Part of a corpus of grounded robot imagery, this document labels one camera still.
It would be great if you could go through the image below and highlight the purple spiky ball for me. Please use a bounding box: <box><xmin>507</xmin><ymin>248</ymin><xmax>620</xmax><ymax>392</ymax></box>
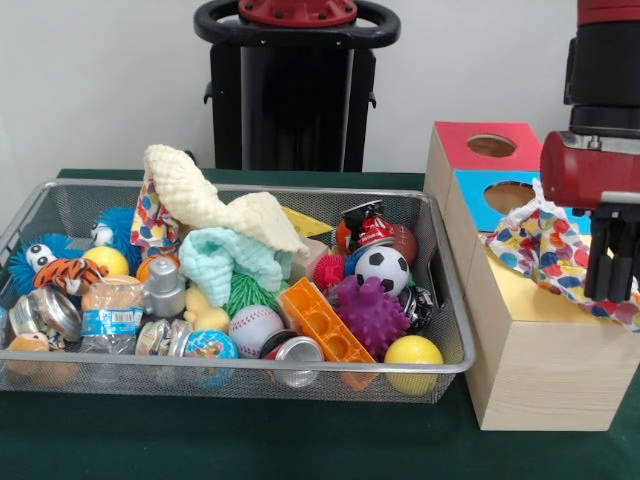
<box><xmin>332</xmin><ymin>274</ymin><xmax>412</xmax><ymax>362</ymax></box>

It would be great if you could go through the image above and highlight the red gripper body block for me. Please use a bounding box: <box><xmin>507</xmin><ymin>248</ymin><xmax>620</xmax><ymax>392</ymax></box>
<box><xmin>539</xmin><ymin>130</ymin><xmax>640</xmax><ymax>211</ymax></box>

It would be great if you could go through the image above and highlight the silver mesh bin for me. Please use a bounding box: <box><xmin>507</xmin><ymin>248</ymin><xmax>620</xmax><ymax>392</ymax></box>
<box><xmin>0</xmin><ymin>178</ymin><xmax>476</xmax><ymax>406</ymax></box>

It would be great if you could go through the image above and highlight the black and white soccer ball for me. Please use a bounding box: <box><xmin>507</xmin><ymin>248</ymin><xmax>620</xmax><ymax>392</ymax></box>
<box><xmin>354</xmin><ymin>245</ymin><xmax>411</xmax><ymax>297</ymax></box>

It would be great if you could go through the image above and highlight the orange striped tiger plush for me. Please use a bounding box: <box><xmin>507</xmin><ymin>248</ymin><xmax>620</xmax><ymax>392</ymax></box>
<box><xmin>33</xmin><ymin>257</ymin><xmax>110</xmax><ymax>296</ymax></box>

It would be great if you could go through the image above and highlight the smooth yellow ball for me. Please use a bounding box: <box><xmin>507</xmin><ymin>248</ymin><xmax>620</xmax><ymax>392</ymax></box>
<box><xmin>383</xmin><ymin>334</ymin><xmax>445</xmax><ymax>396</ymax></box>

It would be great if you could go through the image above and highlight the brown toy football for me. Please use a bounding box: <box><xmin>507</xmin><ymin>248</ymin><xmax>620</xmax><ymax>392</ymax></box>
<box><xmin>389</xmin><ymin>223</ymin><xmax>419</xmax><ymax>267</ymax></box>

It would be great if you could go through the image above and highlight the dark green tablecloth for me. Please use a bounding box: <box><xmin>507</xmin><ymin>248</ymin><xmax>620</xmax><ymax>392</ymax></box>
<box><xmin>0</xmin><ymin>168</ymin><xmax>640</xmax><ymax>480</ymax></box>

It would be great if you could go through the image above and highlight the white baseball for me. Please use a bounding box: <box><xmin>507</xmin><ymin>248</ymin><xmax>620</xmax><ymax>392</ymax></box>
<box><xmin>228</xmin><ymin>304</ymin><xmax>286</xmax><ymax>360</ymax></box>

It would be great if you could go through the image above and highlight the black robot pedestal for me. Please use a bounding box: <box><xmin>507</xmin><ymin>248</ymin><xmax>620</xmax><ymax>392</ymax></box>
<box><xmin>193</xmin><ymin>0</ymin><xmax>402</xmax><ymax>173</ymax></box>

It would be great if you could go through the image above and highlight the orange plastic building block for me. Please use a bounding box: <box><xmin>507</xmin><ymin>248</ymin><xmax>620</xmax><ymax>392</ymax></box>
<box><xmin>278</xmin><ymin>278</ymin><xmax>377</xmax><ymax>365</ymax></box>

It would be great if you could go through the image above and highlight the wooden three-hole sorting box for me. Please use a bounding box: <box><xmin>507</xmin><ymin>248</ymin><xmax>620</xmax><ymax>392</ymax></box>
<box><xmin>423</xmin><ymin>121</ymin><xmax>640</xmax><ymax>432</ymax></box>

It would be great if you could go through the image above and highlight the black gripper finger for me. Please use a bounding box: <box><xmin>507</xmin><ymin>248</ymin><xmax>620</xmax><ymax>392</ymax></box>
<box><xmin>583</xmin><ymin>209</ymin><xmax>614</xmax><ymax>301</ymax></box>
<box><xmin>610</xmin><ymin>207</ymin><xmax>640</xmax><ymax>303</ymax></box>

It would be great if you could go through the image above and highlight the mint green cloth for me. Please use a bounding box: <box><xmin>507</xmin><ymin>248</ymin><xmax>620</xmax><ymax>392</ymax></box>
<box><xmin>178</xmin><ymin>227</ymin><xmax>296</xmax><ymax>306</ymax></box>

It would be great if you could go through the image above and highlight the cream knitted cloth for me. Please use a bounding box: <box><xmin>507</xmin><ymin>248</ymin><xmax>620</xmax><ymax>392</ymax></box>
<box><xmin>144</xmin><ymin>143</ymin><xmax>312</xmax><ymax>257</ymax></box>

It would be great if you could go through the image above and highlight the dotted paper napkin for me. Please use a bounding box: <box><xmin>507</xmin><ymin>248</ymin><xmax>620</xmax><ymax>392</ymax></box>
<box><xmin>479</xmin><ymin>178</ymin><xmax>640</xmax><ymax>335</ymax></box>
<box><xmin>130</xmin><ymin>177</ymin><xmax>181</xmax><ymax>249</ymax></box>

